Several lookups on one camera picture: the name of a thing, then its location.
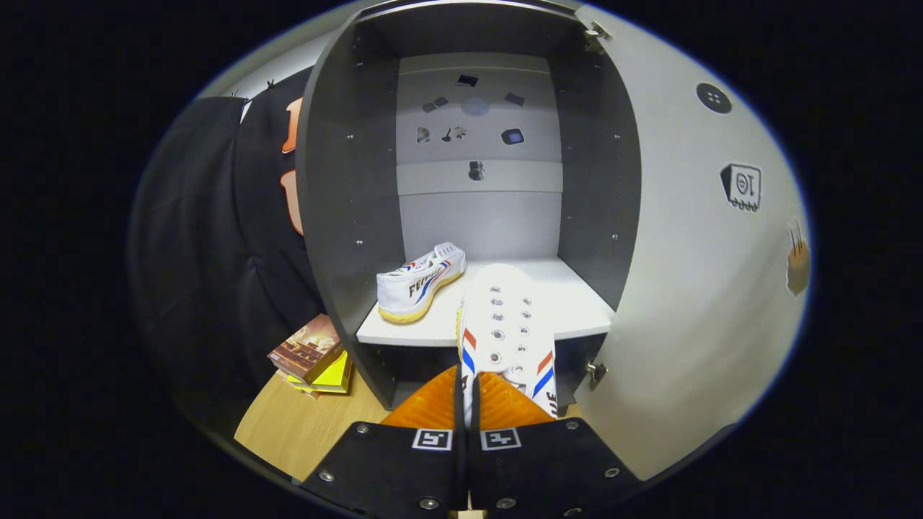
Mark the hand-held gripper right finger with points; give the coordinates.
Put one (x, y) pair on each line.
(548, 468)

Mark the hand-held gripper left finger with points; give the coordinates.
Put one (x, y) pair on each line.
(389, 468)

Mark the white striped shoe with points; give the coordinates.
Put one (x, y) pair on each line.
(508, 324)
(414, 288)

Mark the grey shoe cabinet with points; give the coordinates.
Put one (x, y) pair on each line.
(353, 180)

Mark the yellow cover book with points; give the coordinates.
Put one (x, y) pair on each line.
(335, 376)

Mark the brown cover book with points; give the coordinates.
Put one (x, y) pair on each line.
(306, 349)

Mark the black backdrop cloth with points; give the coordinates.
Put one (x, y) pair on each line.
(202, 252)

